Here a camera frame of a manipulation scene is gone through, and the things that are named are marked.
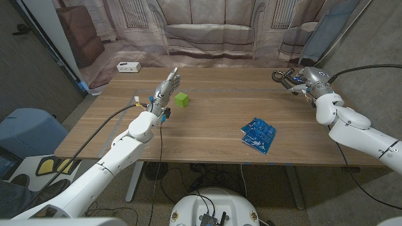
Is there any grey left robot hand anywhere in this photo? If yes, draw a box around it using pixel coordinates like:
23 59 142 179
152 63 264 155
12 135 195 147
147 67 182 117

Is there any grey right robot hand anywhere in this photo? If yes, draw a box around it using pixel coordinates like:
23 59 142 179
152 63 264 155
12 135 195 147
287 66 335 100

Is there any black grip strengthener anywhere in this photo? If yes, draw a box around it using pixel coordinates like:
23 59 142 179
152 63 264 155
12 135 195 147
271 68 298 92

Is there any green cube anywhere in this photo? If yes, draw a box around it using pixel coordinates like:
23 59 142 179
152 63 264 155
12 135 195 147
174 92 190 108

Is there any blue gel bag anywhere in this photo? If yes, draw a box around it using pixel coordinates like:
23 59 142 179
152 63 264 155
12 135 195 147
241 117 277 155

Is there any small white box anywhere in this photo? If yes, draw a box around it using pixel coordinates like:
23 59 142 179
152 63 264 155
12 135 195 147
116 62 142 73

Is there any blue folding panel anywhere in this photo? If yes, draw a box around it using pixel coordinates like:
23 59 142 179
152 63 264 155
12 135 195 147
298 0 362 65

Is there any printed living room backdrop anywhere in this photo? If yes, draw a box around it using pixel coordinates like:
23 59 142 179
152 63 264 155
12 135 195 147
52 0 373 95

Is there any round black floor fan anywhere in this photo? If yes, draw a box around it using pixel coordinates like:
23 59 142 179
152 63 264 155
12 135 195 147
144 161 169 181

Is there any white table leg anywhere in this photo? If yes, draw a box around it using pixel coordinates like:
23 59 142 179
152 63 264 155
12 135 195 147
125 161 145 203
284 165 306 210

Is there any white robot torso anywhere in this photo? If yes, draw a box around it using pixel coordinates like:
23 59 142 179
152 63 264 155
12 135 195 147
169 187 261 226

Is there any white and yellow board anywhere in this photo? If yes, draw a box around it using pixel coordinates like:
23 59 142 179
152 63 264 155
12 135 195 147
0 154 85 192

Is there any blue-grey bin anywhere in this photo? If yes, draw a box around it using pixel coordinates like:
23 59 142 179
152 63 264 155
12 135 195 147
0 107 69 160

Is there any person's black shoe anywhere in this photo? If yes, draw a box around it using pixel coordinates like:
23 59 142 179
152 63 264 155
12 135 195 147
40 178 72 200

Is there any person's dark trouser leg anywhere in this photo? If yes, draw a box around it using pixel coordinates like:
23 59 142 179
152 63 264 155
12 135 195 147
0 179 45 218

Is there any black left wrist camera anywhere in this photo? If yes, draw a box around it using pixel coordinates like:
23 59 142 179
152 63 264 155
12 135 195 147
160 107 172 123

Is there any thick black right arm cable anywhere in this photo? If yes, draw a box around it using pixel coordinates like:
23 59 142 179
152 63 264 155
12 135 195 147
328 63 402 84

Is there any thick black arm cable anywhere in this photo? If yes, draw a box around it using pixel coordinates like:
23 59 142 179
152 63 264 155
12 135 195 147
328 63 402 84
18 103 148 214

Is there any thin black left wrist cable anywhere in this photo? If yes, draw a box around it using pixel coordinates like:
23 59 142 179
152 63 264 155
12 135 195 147
149 122 163 226

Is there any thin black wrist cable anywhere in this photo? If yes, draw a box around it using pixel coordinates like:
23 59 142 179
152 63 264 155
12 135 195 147
328 125 402 210
149 122 163 226

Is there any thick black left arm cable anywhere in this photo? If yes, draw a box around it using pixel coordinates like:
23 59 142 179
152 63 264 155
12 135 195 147
18 103 148 214

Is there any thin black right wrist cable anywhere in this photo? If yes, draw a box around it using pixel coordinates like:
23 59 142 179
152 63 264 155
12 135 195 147
328 125 402 210

